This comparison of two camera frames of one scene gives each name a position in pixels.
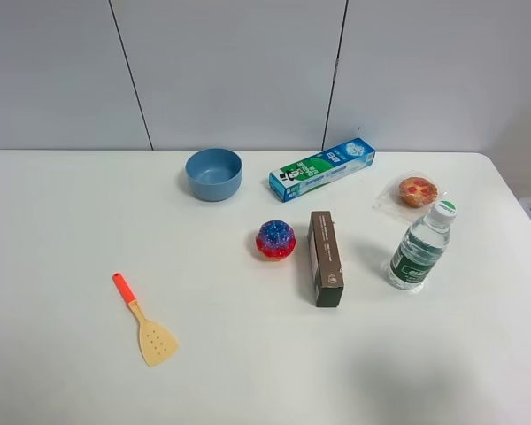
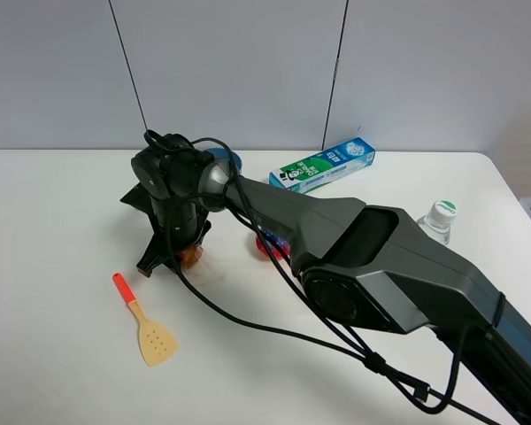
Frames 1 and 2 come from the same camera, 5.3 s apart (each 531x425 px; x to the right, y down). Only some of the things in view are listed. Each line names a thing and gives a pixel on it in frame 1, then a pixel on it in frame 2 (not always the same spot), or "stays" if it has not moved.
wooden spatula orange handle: x=156 y=343 stays
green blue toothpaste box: x=297 y=179 stays
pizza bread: x=411 y=196 → x=191 y=257
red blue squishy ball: x=276 y=240 stays
